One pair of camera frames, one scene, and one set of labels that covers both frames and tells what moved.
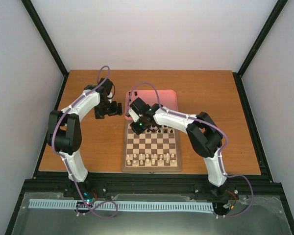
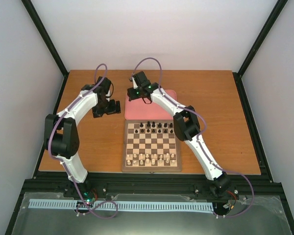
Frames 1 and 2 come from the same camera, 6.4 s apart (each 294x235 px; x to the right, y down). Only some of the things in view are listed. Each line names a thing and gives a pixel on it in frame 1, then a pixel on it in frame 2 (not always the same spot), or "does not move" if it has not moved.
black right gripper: x=137 y=130 to x=130 y=94
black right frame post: x=279 y=6 does not move
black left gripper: x=114 y=111 does not move
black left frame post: x=31 y=10 does not move
